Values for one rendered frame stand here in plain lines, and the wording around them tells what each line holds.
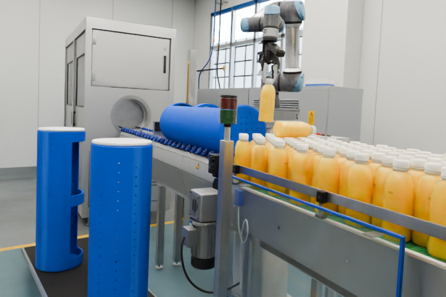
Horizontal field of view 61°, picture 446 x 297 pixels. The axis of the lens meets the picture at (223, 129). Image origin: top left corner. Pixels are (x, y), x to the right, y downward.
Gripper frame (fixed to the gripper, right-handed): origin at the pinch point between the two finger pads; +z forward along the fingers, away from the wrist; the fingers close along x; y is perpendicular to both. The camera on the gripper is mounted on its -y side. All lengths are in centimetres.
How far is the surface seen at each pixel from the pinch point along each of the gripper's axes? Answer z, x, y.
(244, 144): 29.9, 17.9, -13.3
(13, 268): 137, 109, 149
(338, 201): 41, 17, -70
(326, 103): -1, -127, 108
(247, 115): 17.1, 1.5, 16.2
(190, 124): 24, 19, 50
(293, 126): 20.8, 0.4, -22.4
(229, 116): 19, 37, -35
